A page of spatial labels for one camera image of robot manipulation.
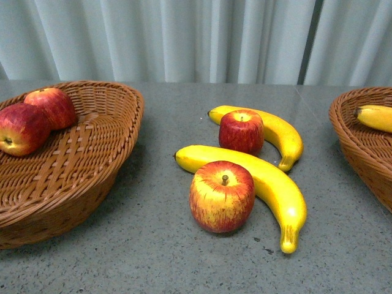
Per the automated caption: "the small red apple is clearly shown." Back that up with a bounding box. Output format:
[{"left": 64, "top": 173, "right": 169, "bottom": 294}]
[{"left": 219, "top": 109, "right": 264, "bottom": 155}]

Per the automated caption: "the red yellow apple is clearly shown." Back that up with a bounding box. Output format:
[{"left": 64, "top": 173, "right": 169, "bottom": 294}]
[{"left": 189, "top": 160, "right": 255, "bottom": 233}]

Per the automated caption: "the yellow banana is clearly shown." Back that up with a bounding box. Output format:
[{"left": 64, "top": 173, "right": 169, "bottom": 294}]
[
  {"left": 208, "top": 105, "right": 304, "bottom": 172},
  {"left": 354, "top": 105, "right": 391, "bottom": 133},
  {"left": 175, "top": 145, "right": 307, "bottom": 254}
]

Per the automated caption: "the red apple behind in basket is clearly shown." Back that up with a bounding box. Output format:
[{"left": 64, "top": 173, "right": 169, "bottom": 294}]
[{"left": 24, "top": 88, "right": 78, "bottom": 130}]

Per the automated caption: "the left brown wicker basket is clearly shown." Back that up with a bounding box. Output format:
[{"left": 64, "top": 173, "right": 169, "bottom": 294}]
[{"left": 1, "top": 80, "right": 145, "bottom": 249}]

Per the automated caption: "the brown wicker basket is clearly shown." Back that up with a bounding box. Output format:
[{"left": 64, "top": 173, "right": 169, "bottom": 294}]
[
  {"left": 329, "top": 87, "right": 391, "bottom": 210},
  {"left": 1, "top": 80, "right": 145, "bottom": 249}
]

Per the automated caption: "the white pleated curtain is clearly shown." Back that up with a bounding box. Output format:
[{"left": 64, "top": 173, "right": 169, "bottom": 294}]
[{"left": 1, "top": 1, "right": 391, "bottom": 86}]

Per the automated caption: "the dark red apple in basket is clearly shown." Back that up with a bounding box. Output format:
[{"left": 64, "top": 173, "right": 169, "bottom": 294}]
[{"left": 1, "top": 103, "right": 51, "bottom": 157}]

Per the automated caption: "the right brown wicker basket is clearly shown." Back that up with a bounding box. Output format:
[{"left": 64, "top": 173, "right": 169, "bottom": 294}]
[{"left": 329, "top": 87, "right": 391, "bottom": 210}]

